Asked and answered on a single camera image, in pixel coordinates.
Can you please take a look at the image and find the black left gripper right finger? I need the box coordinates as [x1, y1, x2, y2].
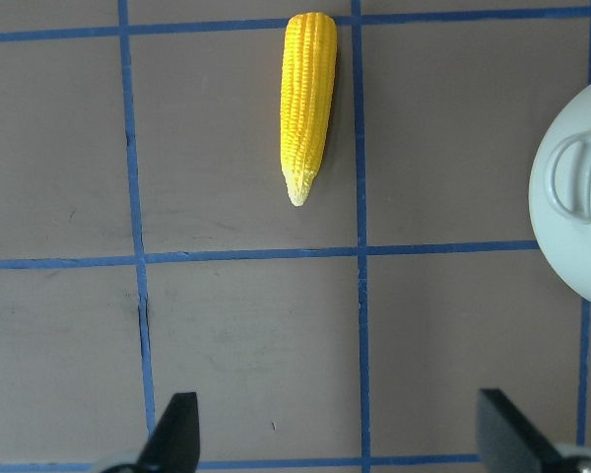
[476, 388, 563, 472]

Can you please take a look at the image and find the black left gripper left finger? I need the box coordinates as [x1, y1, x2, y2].
[135, 392, 200, 473]

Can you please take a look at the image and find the yellow toy corn cob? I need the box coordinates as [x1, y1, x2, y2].
[280, 12, 338, 207]

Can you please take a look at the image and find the pale green cooking pot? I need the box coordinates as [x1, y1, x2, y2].
[528, 85, 591, 303]

